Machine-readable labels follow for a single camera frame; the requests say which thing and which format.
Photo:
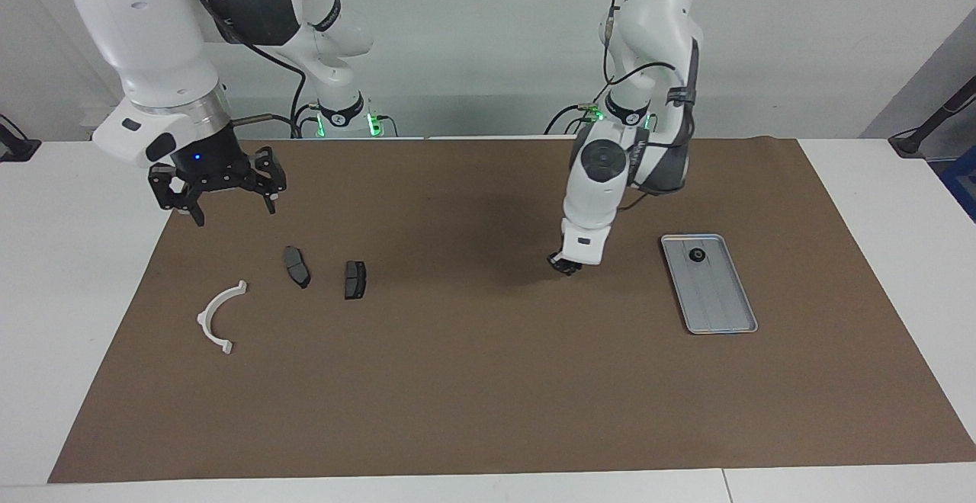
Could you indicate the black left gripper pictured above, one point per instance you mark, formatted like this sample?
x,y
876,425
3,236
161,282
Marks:
x,y
572,263

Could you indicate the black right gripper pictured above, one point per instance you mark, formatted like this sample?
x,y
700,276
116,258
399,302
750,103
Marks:
x,y
204,158

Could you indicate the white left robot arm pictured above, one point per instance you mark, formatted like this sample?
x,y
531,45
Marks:
x,y
595,198

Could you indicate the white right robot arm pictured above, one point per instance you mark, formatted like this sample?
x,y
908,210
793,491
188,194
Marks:
x,y
152,30

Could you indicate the silver metal tray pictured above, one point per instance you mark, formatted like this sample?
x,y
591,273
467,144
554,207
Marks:
x,y
720,305

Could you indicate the dark grey brake pad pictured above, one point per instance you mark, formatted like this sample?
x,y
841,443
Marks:
x,y
355,280
296,267

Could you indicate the brown table mat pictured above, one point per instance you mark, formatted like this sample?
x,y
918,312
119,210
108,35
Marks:
x,y
488,381

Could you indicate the black stand with pole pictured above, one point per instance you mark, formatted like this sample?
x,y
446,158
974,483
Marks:
x,y
911,143

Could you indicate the blue crate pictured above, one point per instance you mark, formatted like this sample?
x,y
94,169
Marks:
x,y
964,183

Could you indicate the white semicircular bracket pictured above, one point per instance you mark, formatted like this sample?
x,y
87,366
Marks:
x,y
227,348

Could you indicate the black clamp mount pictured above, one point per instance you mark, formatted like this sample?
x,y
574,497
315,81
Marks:
x,y
15,151

